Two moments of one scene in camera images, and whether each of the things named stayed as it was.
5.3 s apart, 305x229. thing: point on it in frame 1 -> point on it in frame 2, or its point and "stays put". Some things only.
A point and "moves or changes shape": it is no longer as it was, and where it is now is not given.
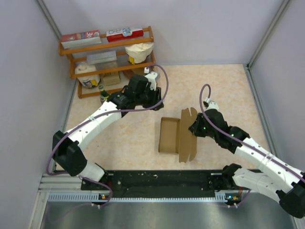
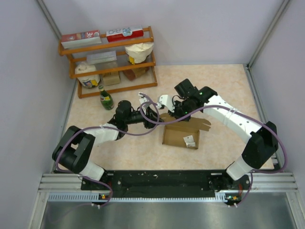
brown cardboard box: [175, 137] moves or changes shape
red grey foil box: [81, 39] stays put
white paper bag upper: [138, 53] stays put
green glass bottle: [104, 94] stays put
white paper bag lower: [87, 81] stays put
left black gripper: [156, 96] -> [151, 118]
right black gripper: [194, 128] -> [176, 114]
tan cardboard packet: [111, 78] stays put
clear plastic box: [101, 57] stays put
